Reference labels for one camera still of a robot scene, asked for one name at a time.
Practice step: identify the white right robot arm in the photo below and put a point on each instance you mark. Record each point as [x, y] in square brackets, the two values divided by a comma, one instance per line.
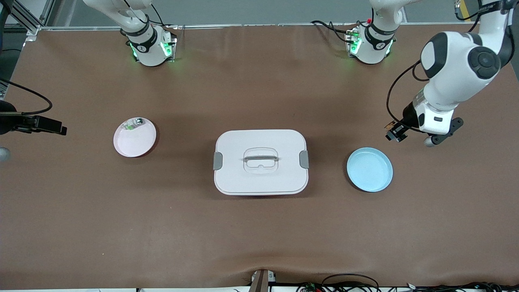
[150, 52]

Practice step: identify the pale pink round plate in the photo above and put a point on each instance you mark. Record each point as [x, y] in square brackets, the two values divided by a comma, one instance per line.
[136, 144]

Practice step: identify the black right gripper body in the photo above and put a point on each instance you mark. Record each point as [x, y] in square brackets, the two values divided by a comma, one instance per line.
[8, 123]

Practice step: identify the white lidded box grey latches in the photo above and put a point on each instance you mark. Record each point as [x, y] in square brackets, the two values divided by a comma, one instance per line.
[259, 182]

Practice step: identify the aluminium frame profile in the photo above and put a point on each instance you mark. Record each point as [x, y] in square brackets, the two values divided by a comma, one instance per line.
[30, 23]

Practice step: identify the small green circuit board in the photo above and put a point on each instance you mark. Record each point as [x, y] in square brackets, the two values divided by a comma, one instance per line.
[312, 288]

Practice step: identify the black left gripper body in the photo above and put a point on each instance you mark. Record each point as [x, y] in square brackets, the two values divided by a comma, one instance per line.
[408, 115]

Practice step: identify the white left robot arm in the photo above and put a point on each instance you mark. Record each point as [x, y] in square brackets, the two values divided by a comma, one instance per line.
[446, 81]

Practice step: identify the metal table edge bracket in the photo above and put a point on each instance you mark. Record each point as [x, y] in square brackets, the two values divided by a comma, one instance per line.
[261, 282]

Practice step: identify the light blue round plate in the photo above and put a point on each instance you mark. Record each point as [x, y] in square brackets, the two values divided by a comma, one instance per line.
[369, 170]

